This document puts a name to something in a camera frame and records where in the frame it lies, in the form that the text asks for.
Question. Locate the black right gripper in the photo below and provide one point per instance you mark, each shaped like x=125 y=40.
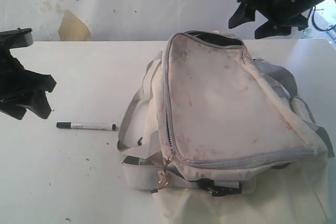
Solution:
x=282 y=16

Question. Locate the white fabric backpack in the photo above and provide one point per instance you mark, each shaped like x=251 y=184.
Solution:
x=217 y=136

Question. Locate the white pen black cap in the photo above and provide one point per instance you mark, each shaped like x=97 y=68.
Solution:
x=86 y=126

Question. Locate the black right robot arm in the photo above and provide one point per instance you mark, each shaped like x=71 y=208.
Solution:
x=281 y=15

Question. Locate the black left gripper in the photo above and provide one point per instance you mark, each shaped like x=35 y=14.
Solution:
x=19 y=89

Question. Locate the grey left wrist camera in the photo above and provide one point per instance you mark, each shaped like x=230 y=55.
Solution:
x=18 y=38

